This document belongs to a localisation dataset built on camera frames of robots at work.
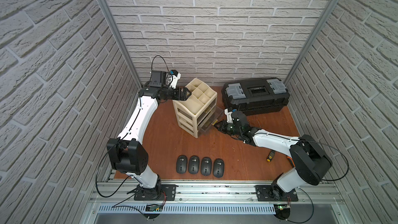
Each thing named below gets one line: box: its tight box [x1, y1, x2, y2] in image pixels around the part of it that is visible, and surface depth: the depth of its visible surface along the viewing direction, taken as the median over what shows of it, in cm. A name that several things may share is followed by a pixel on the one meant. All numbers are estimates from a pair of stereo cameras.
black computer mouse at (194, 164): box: [188, 155, 200, 175], surface depth 83 cm
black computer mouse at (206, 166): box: [200, 156, 212, 177], surface depth 82 cm
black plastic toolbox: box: [221, 77, 291, 116], surface depth 96 cm
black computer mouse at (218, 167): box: [212, 158, 225, 178], surface depth 82 cm
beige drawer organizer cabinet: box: [172, 77, 218, 139], surface depth 82 cm
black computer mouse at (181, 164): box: [176, 154, 188, 174], surface depth 83 cm
